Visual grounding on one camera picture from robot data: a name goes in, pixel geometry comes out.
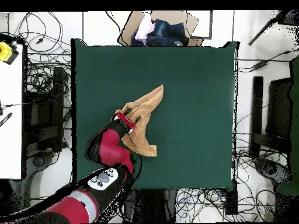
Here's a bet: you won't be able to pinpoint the gray caster foot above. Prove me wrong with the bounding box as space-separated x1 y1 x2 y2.
24 149 61 173
254 158 293 185

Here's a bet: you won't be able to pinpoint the tan terry towel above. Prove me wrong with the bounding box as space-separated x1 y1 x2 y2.
114 84 165 158

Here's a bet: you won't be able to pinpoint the black power adapter cable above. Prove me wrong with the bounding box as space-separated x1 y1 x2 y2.
237 47 299 73

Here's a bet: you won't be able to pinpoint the black cable tangle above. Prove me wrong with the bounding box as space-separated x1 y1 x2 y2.
9 11 72 99
176 149 276 222

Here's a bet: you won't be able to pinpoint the cardboard box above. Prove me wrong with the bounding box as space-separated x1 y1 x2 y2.
117 10 204 47

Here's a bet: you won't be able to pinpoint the black tripod leg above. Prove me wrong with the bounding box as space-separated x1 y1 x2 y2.
248 9 299 46

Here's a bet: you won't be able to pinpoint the pale pink garment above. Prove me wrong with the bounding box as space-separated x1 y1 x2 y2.
134 12 156 44

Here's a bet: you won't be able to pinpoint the black ribbed strap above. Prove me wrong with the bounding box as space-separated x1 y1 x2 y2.
0 112 13 128

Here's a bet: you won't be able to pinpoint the yellow emergency stop button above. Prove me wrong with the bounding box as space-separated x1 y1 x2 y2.
0 41 20 65

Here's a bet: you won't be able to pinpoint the black table leg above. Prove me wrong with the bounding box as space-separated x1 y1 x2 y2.
224 181 238 215

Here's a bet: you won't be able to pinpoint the black floor stand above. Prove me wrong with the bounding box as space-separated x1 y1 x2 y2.
23 66 72 152
248 76 293 159

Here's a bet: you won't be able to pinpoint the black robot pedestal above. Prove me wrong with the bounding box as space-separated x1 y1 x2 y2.
123 189 178 223

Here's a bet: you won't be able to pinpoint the dark green covered furniture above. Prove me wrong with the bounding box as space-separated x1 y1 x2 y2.
276 55 299 196

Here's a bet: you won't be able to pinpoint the blue jeans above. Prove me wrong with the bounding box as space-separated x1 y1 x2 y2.
130 19 189 47

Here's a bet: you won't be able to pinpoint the dark green table cloth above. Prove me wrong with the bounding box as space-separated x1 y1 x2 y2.
71 38 240 193

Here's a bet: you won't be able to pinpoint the white desk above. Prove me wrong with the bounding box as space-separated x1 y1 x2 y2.
0 44 24 180

